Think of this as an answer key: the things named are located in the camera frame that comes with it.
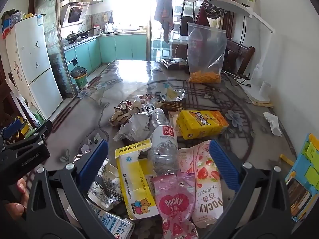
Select floral crushed paper cup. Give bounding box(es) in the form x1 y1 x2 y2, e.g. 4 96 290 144
88 158 123 212

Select pink Pocky foil bag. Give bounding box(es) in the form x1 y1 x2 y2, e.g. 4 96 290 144
154 172 198 238

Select clear plastic water bottle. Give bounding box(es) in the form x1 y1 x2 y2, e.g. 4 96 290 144
148 109 179 176

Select black shoulder bag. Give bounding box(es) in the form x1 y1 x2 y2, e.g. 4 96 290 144
179 0 195 36

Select green kitchen trash bin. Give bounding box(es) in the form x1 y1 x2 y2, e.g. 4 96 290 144
70 66 88 90

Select teal kitchen cabinets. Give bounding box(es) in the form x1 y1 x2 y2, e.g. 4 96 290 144
64 32 147 74

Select person's left hand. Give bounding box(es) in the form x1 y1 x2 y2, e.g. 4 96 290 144
5 177 29 219

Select blue white small carton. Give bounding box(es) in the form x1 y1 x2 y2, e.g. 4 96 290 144
88 202 135 239

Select strawberry Pocky packet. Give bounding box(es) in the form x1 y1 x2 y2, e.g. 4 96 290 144
177 140 223 229

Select yellow white medicine box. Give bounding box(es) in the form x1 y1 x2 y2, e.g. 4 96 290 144
115 139 159 220

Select crumpled white tissue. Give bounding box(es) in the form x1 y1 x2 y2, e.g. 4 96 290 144
263 112 282 136

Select yellow snack box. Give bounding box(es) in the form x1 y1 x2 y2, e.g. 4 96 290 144
176 110 229 140

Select crumpled white paper bag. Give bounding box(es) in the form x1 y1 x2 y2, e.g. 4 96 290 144
114 113 150 142

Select crumpled brown paper wrapper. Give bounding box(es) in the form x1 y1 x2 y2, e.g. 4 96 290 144
109 100 142 127

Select white desk lamp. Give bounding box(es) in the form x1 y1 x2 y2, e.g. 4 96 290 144
208 0 276 104

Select white refrigerator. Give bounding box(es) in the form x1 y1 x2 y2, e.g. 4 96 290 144
5 15 63 120

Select dark brown cigarette carton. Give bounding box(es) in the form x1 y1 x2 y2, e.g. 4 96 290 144
155 101 184 111

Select black wok on stove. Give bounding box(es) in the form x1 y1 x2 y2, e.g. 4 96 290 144
65 31 80 43

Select red white printed wrapper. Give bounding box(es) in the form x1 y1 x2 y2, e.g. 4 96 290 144
136 94 158 115

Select blue white snack wrapper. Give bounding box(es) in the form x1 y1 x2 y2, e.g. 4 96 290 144
160 84 185 101

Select dark wooden chair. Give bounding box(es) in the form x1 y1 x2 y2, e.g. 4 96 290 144
223 39 255 74

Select range hood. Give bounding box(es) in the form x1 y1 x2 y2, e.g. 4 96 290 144
60 2 89 27

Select dark snack packet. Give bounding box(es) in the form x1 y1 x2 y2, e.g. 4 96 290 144
160 58 188 71

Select clear zip bag with chips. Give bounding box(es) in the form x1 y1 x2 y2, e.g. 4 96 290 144
188 23 227 84

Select dark patterned hanging bag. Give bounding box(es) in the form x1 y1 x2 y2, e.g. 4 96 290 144
202 0 228 20

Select hanging blue red towel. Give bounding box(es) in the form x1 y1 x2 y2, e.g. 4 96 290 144
154 0 174 43

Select black power cable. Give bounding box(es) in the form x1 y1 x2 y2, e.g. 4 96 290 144
222 71 253 87

